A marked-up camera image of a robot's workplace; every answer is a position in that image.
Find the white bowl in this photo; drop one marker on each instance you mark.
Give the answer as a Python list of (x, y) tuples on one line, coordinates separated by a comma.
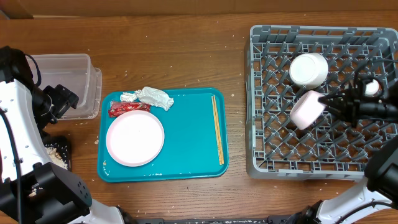
[(309, 70)]

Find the large white plate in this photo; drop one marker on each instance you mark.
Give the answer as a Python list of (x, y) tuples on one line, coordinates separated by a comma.
[(135, 138)]

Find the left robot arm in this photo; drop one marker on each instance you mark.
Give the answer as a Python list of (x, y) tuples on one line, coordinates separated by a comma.
[(24, 160)]

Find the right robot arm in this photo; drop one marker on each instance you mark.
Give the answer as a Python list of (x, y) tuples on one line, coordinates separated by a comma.
[(378, 188)]

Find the rice and peanut shells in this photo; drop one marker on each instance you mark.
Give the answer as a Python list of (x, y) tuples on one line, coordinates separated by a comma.
[(56, 159)]

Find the clear plastic bin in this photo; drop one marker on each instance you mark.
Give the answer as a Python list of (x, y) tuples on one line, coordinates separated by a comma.
[(76, 73)]

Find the large white tissue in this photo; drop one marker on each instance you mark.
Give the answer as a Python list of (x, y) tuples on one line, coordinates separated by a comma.
[(154, 97)]

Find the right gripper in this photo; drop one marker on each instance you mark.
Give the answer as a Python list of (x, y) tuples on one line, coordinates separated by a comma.
[(352, 110)]

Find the grey dishwasher rack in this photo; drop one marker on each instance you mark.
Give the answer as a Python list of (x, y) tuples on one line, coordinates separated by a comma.
[(328, 148)]

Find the black waste tray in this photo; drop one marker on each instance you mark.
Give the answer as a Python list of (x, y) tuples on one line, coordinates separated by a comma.
[(63, 147)]

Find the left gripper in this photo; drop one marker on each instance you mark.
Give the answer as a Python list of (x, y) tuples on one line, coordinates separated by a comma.
[(63, 98)]

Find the teal plastic tray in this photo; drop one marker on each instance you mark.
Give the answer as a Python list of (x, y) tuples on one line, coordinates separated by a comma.
[(196, 139)]

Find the white cup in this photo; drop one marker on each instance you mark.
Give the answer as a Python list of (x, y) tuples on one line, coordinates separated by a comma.
[(372, 88)]

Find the red snack wrapper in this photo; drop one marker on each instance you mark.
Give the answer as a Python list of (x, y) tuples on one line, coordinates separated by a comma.
[(118, 108)]

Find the small white tissue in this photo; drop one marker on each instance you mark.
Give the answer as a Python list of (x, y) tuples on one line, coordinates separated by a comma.
[(128, 97)]

